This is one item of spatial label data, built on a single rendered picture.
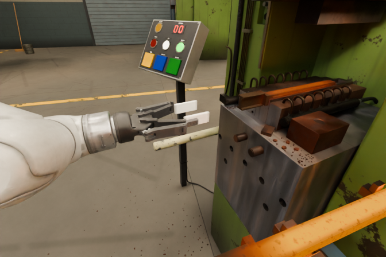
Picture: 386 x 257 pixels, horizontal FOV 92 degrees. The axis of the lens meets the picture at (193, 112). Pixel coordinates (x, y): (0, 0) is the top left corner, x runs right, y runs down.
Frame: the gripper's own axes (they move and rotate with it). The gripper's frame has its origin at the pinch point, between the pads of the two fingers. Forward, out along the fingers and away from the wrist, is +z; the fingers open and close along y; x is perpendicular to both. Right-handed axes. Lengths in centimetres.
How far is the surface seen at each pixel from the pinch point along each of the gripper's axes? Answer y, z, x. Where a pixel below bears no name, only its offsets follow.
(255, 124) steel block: 2.4, 21.5, -8.1
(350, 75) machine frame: -2, 73, 1
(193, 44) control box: -40.2, 17.8, 11.2
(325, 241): 35.9, 4.1, -3.0
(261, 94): 1.5, 22.4, 2.0
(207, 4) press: -435, 231, 37
